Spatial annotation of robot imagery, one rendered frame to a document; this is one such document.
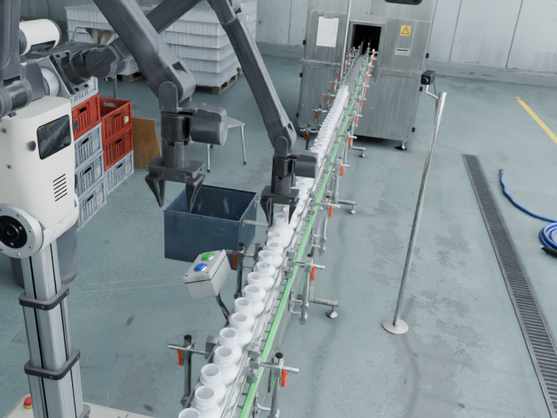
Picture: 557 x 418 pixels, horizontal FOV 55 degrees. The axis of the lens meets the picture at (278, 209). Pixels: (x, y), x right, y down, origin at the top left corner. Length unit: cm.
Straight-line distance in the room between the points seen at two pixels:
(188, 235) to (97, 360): 100
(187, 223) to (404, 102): 436
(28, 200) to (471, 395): 226
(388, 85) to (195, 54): 316
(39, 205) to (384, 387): 194
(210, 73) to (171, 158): 705
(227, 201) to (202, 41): 582
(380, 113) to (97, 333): 418
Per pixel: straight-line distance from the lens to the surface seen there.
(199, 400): 102
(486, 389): 304
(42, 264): 165
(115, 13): 106
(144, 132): 503
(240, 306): 123
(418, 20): 607
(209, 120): 104
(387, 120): 625
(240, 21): 144
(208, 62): 810
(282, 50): 1185
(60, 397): 190
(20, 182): 146
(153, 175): 112
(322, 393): 275
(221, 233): 213
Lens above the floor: 188
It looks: 25 degrees down
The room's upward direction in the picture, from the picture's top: 5 degrees clockwise
